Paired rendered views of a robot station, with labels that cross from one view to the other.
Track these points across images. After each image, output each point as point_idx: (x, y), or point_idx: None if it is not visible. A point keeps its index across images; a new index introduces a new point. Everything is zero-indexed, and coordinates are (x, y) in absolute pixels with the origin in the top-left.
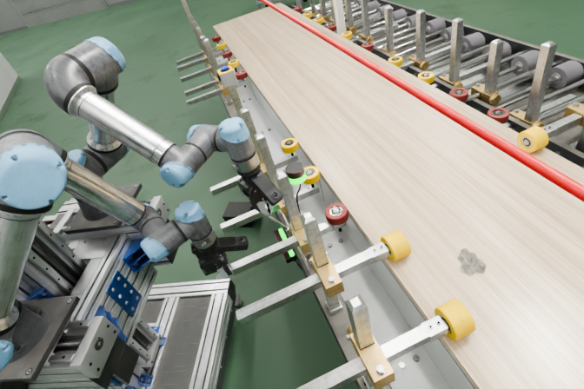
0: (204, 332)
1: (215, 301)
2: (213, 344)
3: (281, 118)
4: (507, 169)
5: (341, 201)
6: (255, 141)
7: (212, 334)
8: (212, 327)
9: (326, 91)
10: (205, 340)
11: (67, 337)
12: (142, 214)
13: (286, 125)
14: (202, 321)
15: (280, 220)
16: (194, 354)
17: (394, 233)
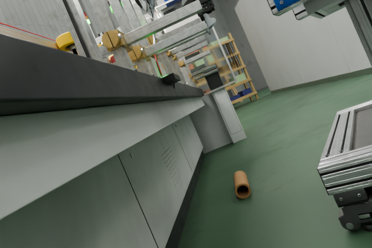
0: (347, 134)
1: (339, 149)
2: (332, 135)
3: (9, 28)
4: None
5: (108, 59)
6: None
7: (335, 137)
8: (336, 139)
9: None
10: (344, 133)
11: None
12: None
13: (28, 34)
14: (361, 141)
15: (160, 77)
16: (360, 129)
17: (111, 55)
